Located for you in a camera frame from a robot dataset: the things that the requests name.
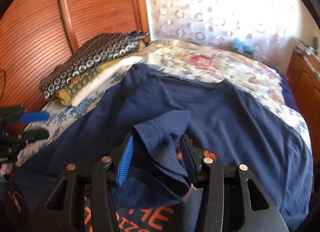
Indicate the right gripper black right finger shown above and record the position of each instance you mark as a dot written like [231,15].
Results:
[191,161]

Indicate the circle pattern folded cloth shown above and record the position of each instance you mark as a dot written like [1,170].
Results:
[102,48]

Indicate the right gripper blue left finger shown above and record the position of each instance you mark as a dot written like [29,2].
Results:
[125,160]

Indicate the navy blue blanket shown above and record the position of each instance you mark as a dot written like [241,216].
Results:
[287,93]

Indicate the yellow folded cloth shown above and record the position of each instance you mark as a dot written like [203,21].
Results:
[67,93]

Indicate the person left hand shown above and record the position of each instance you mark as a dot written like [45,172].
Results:
[6,169]

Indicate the white circle pattern curtain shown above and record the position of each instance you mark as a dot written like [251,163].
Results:
[271,25]

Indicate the teal object by window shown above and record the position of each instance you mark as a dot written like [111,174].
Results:
[243,45]

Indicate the wooden sideboard cabinet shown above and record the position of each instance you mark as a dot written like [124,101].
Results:
[304,84]

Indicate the white folded cloth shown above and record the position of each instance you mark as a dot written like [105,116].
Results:
[100,78]

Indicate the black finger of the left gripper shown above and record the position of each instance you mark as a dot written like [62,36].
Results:
[32,136]

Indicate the navy blue t-shirt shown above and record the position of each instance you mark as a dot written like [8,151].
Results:
[157,109]

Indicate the floral bedspread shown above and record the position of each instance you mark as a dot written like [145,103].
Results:
[191,62]

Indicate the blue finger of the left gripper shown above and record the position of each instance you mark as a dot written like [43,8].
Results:
[27,118]

